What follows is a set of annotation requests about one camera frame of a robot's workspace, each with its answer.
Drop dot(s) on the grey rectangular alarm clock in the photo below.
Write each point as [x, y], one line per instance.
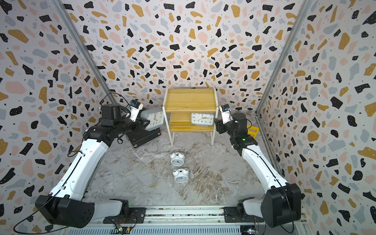
[202, 119]
[155, 117]

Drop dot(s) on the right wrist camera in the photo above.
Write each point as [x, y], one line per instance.
[225, 113]

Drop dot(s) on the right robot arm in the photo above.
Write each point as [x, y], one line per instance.
[282, 201]

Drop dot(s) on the white twin-bell alarm clock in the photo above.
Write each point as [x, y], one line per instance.
[177, 158]

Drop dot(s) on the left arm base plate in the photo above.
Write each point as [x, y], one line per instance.
[124, 216]

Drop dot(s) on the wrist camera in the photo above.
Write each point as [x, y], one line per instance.
[225, 113]
[135, 108]

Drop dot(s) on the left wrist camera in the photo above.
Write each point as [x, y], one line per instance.
[135, 108]

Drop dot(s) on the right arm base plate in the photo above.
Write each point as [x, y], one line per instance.
[238, 215]

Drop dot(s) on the yellow triangular plastic piece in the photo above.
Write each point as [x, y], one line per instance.
[253, 131]

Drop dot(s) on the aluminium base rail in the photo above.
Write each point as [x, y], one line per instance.
[187, 220]

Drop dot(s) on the wooden two-tier shelf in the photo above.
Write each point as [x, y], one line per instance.
[178, 105]

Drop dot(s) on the black flat box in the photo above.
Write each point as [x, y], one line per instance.
[138, 139]

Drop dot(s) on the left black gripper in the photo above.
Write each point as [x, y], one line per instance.
[139, 126]

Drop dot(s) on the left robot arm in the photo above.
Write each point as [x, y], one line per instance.
[64, 205]

